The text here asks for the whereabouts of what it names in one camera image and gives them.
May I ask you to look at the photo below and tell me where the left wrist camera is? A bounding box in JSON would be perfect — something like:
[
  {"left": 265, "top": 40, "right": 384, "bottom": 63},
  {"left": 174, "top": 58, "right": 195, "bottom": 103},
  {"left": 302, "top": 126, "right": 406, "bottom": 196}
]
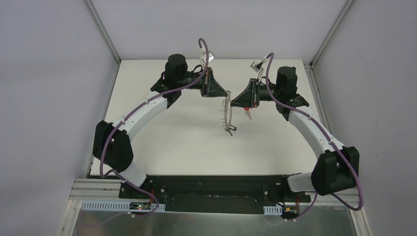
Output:
[{"left": 200, "top": 51, "right": 214, "bottom": 66}]

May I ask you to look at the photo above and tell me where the left controller board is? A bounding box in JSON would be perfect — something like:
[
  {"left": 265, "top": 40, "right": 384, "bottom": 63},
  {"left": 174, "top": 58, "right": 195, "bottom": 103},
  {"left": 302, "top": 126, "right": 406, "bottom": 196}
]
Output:
[{"left": 129, "top": 202, "right": 152, "bottom": 211}]

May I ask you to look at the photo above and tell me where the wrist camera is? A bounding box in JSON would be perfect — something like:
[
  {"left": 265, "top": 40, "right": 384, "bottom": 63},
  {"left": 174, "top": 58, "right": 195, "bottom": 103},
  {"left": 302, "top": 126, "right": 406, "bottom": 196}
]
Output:
[
  {"left": 200, "top": 51, "right": 214, "bottom": 66},
  {"left": 250, "top": 61, "right": 264, "bottom": 73}
]

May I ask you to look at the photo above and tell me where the controller board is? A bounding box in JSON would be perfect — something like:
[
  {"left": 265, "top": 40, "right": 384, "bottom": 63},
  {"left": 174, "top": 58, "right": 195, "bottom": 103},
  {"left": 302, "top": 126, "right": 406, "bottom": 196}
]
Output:
[
  {"left": 129, "top": 202, "right": 152, "bottom": 211},
  {"left": 281, "top": 207, "right": 299, "bottom": 218}
]

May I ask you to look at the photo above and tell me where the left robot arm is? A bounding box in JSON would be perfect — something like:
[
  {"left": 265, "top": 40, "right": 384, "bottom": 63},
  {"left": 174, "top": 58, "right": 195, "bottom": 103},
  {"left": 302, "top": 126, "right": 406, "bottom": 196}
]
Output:
[{"left": 92, "top": 52, "right": 227, "bottom": 199}]

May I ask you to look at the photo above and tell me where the key with red tag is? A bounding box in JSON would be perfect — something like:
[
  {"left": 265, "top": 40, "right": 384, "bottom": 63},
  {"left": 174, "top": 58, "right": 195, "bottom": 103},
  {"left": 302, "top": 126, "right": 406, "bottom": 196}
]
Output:
[{"left": 244, "top": 107, "right": 252, "bottom": 120}]

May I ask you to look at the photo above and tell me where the purple cable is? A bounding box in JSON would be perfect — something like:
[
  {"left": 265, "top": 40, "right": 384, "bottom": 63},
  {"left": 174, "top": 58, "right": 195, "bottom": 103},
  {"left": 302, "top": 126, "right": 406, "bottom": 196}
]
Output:
[
  {"left": 260, "top": 52, "right": 363, "bottom": 225},
  {"left": 81, "top": 38, "right": 210, "bottom": 227}
]

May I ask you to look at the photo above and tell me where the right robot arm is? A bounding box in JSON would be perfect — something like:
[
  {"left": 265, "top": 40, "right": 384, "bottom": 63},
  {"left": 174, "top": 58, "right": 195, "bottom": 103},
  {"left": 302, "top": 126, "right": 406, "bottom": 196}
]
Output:
[{"left": 230, "top": 66, "right": 359, "bottom": 202}]

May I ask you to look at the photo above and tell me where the right controller board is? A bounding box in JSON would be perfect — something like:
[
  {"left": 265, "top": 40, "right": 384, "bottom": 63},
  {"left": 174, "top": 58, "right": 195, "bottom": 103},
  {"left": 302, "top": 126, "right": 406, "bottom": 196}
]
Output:
[{"left": 281, "top": 207, "right": 299, "bottom": 218}]

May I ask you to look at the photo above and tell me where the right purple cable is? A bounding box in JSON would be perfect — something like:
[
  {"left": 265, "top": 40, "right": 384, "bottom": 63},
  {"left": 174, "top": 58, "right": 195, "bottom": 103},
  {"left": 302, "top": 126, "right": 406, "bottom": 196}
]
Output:
[{"left": 260, "top": 52, "right": 363, "bottom": 225}]

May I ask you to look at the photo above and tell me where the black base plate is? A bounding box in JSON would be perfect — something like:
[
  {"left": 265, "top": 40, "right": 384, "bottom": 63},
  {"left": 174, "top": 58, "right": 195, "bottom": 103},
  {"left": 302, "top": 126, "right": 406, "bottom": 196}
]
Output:
[{"left": 119, "top": 175, "right": 311, "bottom": 214}]

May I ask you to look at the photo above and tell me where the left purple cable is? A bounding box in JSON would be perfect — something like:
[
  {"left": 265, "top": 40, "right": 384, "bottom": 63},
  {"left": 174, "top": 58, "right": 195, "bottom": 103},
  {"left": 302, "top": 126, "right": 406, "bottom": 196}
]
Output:
[{"left": 81, "top": 38, "right": 210, "bottom": 227}]

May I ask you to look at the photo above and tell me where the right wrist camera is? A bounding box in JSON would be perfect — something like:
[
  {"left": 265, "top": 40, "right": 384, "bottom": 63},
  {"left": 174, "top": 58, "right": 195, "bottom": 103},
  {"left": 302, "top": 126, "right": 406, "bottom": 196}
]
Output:
[{"left": 250, "top": 61, "right": 264, "bottom": 73}]

